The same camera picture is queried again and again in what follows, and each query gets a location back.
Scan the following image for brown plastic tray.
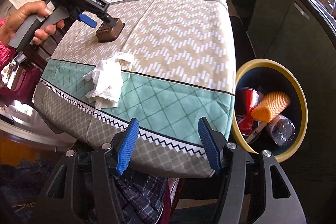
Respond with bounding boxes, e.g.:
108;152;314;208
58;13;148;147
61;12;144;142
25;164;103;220
96;18;125;43

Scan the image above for red cola can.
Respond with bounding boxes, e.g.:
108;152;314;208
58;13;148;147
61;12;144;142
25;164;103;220
235;88;264;137

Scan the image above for orange foam fruit net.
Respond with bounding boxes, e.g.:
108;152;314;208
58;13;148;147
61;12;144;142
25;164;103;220
251;92;291;123

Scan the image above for clear plastic water bottle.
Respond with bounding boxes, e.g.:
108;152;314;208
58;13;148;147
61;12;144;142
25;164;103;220
266;114;295;147

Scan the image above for white toothpaste tube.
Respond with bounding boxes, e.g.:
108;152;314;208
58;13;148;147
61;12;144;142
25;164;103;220
245;122;267;144

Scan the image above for blue trash bin yellow rim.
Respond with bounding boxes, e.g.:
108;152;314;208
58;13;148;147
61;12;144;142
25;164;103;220
232;59;308;162

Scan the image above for person left hand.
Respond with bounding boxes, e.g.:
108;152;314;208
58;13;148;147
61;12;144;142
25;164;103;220
0;0;66;47

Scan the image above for crumpled white tissue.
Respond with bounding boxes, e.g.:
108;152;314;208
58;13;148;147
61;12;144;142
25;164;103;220
83;52;134;110

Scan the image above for patterned tablecloth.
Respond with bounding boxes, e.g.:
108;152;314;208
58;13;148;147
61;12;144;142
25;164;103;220
34;0;236;178

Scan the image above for green lower cabinets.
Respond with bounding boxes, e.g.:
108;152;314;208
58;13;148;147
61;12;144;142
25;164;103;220
231;0;335;109

